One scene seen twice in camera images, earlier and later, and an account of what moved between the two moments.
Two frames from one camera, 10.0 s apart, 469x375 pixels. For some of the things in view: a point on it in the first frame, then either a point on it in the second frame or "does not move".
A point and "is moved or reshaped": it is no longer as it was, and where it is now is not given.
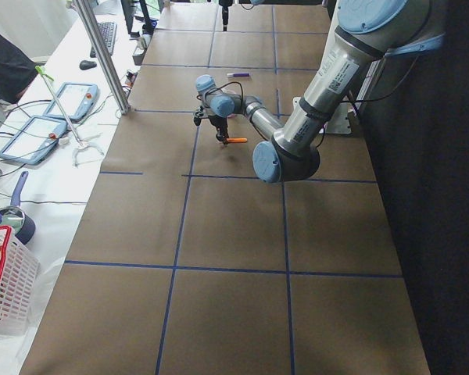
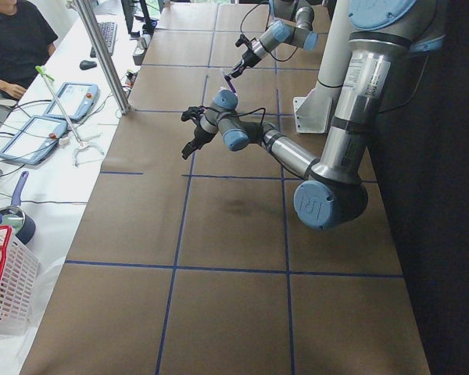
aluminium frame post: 106,62 does not move
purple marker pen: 239,74 is moved or reshaped
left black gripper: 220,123 to 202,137
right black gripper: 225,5 to 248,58
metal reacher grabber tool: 75,152 does not move
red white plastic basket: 11,278 does not move
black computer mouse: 86,65 does not move
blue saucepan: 13,216 does not move
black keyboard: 107,31 does not move
